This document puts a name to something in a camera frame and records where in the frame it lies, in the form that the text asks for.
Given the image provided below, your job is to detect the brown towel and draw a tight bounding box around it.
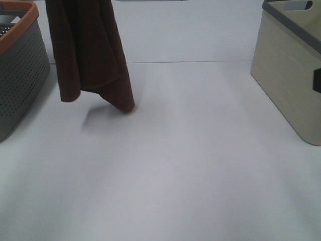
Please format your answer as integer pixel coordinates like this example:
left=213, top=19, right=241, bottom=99
left=46, top=1, right=135, bottom=113

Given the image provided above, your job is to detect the grey perforated basket orange rim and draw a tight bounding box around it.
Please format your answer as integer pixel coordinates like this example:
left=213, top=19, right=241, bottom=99
left=1, top=1, right=50, bottom=141

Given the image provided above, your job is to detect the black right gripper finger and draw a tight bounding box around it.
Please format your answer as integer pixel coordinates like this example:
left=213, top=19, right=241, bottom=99
left=312, top=68, right=321, bottom=90

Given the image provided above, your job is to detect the beige bin grey rim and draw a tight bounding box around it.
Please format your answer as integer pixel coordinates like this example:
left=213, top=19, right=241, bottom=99
left=251, top=1, right=320, bottom=146

